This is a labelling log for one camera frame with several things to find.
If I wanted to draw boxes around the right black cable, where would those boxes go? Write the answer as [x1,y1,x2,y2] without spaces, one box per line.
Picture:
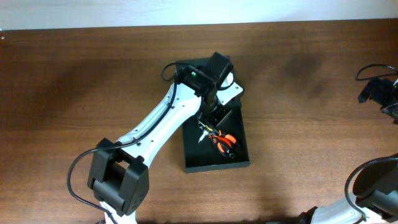
[344,63,398,222]

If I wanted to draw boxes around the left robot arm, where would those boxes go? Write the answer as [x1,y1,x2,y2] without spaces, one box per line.
[88,52,242,223]

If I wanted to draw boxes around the dark green box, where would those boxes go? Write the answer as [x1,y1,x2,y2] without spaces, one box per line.
[175,52,250,173]

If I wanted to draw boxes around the orange black long-nose pliers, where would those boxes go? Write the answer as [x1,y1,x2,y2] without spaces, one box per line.
[206,126,242,161]

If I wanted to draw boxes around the yellow black screwdriver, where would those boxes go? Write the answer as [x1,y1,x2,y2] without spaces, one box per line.
[198,121,213,143]

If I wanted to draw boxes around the red diagonal cutting pliers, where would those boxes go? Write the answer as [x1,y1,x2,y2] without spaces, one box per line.
[208,135,233,151]

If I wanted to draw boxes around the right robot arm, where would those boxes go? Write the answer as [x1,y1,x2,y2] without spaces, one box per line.
[296,78,397,223]

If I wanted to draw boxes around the silver ring wrench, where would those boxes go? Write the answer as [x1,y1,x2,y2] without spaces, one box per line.
[198,121,238,159]

